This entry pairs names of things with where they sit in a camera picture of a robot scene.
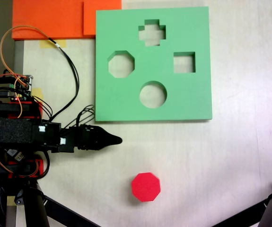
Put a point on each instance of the red octagonal pillar block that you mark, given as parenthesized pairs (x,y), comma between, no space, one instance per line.
(146,186)

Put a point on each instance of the small usb adapter module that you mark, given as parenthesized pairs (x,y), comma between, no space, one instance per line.
(14,153)

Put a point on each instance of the wide yellow tape piece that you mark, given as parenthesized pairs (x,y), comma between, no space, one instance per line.
(43,44)

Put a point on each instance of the large orange foam block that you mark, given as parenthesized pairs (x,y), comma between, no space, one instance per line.
(43,19)

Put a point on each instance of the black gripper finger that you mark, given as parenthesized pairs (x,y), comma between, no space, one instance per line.
(105,144)
(106,137)

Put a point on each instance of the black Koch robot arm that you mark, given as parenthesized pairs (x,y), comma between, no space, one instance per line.
(10,128)

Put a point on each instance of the circuit board with green terminal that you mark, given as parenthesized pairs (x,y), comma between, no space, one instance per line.
(23,89)

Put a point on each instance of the small yellow tape piece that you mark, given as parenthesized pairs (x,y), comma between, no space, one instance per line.
(10,201)
(37,91)

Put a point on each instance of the green shape sorter board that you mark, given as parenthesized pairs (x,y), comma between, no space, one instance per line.
(192,99)

